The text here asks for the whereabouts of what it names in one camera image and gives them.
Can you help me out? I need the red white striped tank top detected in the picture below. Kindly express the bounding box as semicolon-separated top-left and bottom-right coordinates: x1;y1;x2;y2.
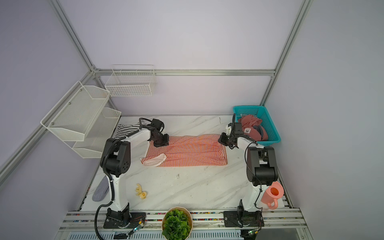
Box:
141;134;228;167

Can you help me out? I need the black white striped tank top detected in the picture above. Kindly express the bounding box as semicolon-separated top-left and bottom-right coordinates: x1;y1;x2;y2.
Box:
113;124;140;139

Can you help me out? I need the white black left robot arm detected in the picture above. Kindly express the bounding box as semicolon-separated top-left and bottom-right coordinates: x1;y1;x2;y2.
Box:
94;118;170;240

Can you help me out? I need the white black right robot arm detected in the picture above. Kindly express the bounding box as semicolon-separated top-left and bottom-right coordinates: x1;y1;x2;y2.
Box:
218;114;284;228

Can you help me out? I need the dusty red tank top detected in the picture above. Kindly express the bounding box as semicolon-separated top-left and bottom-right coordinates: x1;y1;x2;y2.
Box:
239;115;269;142

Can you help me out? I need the teal plastic basket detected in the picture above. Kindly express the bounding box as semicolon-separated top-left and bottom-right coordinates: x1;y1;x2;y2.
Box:
233;106;281;146

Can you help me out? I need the yellow banana peel toy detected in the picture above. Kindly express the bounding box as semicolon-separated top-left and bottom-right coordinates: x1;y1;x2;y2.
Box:
136;184;147;200

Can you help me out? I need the pink watering can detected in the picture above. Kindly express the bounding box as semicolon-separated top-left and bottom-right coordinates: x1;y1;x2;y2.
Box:
261;182;285;210

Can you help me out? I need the white mesh two-tier shelf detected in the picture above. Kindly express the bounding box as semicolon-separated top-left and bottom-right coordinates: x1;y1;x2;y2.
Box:
41;82;121;159

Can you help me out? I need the green plant in pot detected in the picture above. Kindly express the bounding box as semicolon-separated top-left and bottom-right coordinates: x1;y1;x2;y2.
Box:
162;207;193;240

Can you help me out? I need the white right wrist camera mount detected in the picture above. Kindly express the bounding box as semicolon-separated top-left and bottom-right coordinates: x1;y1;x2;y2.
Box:
226;123;232;136

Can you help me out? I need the white wire wall basket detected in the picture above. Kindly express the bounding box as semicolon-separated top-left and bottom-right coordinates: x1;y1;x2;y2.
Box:
105;65;157;97

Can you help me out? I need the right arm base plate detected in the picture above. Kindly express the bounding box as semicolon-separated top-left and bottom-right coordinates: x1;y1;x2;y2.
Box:
223;211;265;228

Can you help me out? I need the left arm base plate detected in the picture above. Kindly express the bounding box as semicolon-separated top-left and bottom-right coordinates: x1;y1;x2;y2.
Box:
103;211;147;229

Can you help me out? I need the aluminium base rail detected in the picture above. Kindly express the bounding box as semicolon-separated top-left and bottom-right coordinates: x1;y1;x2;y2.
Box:
55;208;313;240

